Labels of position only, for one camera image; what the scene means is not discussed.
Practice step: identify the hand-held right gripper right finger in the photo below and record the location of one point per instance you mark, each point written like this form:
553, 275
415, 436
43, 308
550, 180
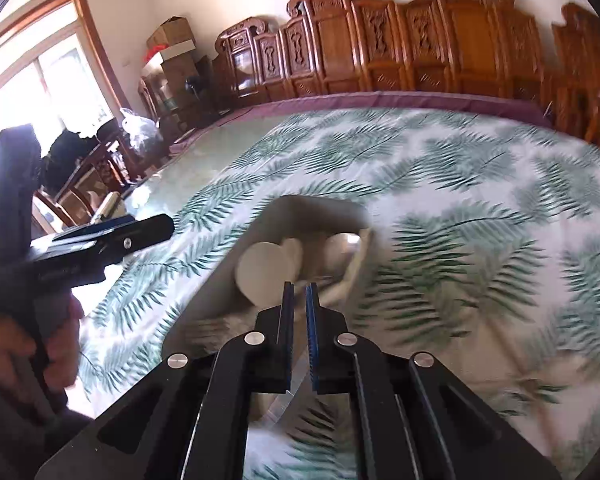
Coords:
312, 340

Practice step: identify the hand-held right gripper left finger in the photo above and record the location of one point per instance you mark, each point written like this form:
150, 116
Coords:
288, 340

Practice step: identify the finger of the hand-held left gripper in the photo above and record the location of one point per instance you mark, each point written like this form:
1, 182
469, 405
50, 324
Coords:
140, 237
107, 224

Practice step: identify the large white ladle spoon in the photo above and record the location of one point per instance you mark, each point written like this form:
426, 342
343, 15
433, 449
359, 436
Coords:
262, 272

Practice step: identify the metal spoon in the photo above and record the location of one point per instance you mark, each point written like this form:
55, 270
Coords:
339, 252

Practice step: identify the grey utensil tray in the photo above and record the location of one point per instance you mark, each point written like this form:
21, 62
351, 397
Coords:
320, 215

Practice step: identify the person's left forearm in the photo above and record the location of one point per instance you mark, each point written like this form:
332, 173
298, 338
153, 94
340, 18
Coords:
10, 435

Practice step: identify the person's left hand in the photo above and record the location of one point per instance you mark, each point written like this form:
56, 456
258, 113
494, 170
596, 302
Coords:
5, 350

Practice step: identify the plain wooden chair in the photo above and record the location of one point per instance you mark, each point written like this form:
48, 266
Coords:
110, 167

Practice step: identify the dark cloth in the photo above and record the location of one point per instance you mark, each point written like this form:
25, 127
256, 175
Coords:
65, 155

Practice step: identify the clear plastic bag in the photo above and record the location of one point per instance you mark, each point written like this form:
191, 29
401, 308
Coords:
140, 130

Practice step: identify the wooden-framed window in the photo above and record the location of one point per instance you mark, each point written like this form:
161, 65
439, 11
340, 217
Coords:
55, 85

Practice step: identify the stack of cardboard boxes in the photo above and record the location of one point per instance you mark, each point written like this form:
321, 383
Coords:
155, 92

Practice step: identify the brown cardboard box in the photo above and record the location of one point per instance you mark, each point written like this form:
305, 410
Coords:
180, 76
172, 32

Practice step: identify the white and red box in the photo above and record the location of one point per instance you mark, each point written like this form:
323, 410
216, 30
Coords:
177, 54

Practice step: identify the leaf-print tablecloth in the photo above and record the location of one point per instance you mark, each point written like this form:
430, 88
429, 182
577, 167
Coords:
455, 170

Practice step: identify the row of carved wooden chairs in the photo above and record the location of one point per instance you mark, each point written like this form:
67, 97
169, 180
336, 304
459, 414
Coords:
430, 50

